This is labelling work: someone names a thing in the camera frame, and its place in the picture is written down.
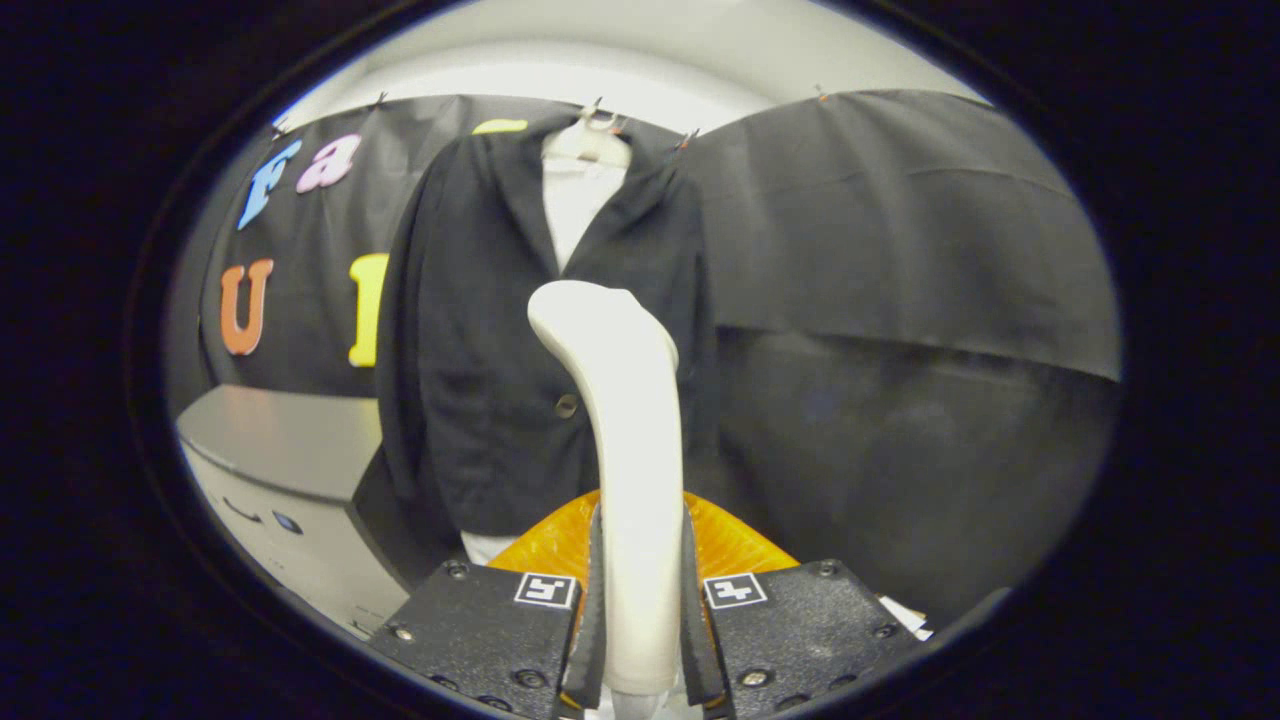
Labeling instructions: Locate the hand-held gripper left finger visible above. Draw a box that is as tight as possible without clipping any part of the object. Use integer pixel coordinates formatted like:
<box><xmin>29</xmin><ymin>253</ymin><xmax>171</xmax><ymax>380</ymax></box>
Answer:
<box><xmin>368</xmin><ymin>490</ymin><xmax>603</xmax><ymax>719</ymax></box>

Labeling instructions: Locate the white mannequin torso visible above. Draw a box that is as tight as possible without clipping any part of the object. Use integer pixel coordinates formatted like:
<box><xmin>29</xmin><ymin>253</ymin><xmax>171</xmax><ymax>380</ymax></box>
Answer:
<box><xmin>460</xmin><ymin>118</ymin><xmax>633</xmax><ymax>566</ymax></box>

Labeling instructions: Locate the white sheet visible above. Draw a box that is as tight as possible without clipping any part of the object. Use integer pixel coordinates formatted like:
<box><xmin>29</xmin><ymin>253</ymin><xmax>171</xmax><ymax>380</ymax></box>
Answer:
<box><xmin>880</xmin><ymin>597</ymin><xmax>936</xmax><ymax>641</ymax></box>

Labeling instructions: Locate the grey cabinet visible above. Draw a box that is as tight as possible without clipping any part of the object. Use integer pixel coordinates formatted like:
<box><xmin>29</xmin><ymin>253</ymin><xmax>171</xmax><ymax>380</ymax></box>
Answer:
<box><xmin>175</xmin><ymin>385</ymin><xmax>416</xmax><ymax>641</ymax></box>

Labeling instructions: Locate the white garment steamer with hose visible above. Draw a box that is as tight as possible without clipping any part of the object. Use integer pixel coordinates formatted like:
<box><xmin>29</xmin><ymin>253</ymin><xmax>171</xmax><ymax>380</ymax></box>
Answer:
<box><xmin>527</xmin><ymin>280</ymin><xmax>687</xmax><ymax>720</ymax></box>

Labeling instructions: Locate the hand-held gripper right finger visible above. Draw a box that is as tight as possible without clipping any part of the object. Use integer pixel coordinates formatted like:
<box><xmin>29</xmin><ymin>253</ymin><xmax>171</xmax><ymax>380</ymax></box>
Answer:
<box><xmin>683</xmin><ymin>490</ymin><xmax>926</xmax><ymax>719</ymax></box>

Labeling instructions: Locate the black backdrop cloth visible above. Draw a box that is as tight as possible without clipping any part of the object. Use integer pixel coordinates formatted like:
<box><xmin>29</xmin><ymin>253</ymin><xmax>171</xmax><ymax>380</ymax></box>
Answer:
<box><xmin>165</xmin><ymin>88</ymin><xmax>1123</xmax><ymax>626</ymax></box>

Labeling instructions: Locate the black blazer jacket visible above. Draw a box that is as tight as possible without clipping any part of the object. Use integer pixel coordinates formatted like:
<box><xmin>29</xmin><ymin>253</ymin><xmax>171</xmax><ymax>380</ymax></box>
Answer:
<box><xmin>375</xmin><ymin>115</ymin><xmax>726</xmax><ymax>561</ymax></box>

